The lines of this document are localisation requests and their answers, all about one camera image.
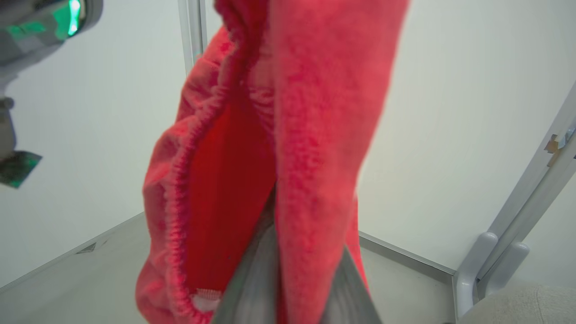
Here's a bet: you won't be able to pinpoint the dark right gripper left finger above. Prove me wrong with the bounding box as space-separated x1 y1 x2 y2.
211 184 289 324

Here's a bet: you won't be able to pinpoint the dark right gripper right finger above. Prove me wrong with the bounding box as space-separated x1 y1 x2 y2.
319 245 384 324

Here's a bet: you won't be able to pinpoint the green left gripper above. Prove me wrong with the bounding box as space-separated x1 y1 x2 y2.
0 97 44 189

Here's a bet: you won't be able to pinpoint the red fleece shorts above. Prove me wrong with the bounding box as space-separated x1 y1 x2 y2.
135 0 411 324

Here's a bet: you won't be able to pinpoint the grey fabric sofa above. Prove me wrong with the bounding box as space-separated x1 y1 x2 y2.
455 281 576 324

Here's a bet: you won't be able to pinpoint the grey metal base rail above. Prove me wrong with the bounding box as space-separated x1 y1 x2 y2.
358 231 456 285

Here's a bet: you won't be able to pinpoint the grey partition post with foot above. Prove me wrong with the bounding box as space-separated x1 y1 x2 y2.
177 0 208 78
452 81 576 321

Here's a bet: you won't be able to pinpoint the small metal hinge bracket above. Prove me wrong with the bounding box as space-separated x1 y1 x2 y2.
544 128 576 168

